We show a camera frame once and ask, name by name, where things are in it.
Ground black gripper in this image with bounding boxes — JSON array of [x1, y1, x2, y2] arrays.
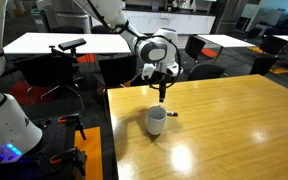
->
[[145, 70, 174, 103]]

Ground white ceramic mug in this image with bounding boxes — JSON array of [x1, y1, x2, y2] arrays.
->
[[145, 105, 168, 136]]

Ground black chair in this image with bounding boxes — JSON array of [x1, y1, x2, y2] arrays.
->
[[184, 34, 207, 61], [249, 54, 279, 77], [259, 34, 288, 56], [187, 63, 226, 82], [90, 24, 114, 35], [18, 54, 76, 88], [51, 25, 85, 35], [98, 54, 139, 89]]

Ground white counter cabinets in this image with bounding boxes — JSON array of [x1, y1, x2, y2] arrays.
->
[[122, 8, 217, 35]]

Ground large white table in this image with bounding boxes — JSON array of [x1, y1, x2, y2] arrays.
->
[[2, 31, 133, 56]]

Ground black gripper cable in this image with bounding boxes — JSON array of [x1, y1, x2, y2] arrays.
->
[[148, 31, 183, 90]]

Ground black camera tripod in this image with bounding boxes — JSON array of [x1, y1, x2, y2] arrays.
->
[[40, 44, 88, 112]]

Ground black clamp with orange handle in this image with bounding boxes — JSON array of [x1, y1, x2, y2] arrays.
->
[[49, 147, 89, 177], [57, 113, 87, 141]]

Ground black bar camera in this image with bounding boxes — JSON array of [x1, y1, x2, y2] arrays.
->
[[57, 37, 88, 52]]

